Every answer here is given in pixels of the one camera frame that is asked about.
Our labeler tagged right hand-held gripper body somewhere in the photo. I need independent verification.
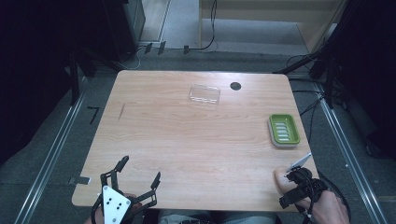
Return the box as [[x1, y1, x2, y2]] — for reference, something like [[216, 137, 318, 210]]
[[285, 152, 329, 216]]

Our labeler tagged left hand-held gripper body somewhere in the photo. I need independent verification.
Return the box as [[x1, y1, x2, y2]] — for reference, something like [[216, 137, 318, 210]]
[[91, 172, 148, 224]]

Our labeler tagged beige soap bar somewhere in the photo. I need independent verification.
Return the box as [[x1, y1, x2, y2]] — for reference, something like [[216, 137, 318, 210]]
[[274, 167, 297, 198]]

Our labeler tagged person's left hand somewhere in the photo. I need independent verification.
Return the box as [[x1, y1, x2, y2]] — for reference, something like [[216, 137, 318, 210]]
[[83, 193, 146, 224]]

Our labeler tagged person's right hand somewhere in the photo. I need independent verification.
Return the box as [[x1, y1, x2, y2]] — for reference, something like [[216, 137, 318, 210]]
[[295, 189, 351, 224]]

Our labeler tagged grey floor tape strip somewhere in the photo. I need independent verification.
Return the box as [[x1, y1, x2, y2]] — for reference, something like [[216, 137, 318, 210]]
[[68, 175, 92, 186]]

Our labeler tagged green soap dish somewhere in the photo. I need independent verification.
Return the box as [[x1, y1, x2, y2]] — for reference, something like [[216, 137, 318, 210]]
[[267, 113, 302, 148]]

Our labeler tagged black angled floor tape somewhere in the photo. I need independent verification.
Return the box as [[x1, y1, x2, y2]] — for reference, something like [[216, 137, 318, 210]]
[[87, 105, 101, 125]]

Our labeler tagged clear plastic box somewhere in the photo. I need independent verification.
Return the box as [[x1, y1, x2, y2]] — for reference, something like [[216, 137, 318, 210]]
[[188, 83, 222, 106]]

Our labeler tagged black metal stand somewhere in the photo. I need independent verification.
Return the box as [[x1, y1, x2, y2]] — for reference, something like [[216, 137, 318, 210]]
[[66, 46, 125, 106], [274, 31, 347, 110]]

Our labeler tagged black cabinet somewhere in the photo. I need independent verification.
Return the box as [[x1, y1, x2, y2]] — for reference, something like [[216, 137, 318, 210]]
[[101, 0, 147, 63]]

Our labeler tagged light wooden shelf unit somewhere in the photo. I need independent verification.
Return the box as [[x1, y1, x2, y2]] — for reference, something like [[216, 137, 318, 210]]
[[198, 0, 348, 54]]

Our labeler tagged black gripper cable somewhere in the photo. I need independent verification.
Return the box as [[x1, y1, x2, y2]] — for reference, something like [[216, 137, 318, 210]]
[[317, 171, 353, 223]]

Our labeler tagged metal floor rail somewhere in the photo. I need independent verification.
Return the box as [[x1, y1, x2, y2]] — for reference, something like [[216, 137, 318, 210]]
[[13, 76, 90, 224], [314, 82, 390, 224]]

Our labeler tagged black floor cable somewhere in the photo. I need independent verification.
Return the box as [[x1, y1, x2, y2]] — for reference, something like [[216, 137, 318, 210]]
[[290, 88, 326, 144]]

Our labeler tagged white floor cable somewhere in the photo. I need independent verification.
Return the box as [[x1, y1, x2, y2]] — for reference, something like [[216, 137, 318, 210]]
[[120, 46, 148, 71]]

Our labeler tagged black hanging cable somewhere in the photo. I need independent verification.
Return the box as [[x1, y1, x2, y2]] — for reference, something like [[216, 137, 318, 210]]
[[188, 0, 219, 52]]

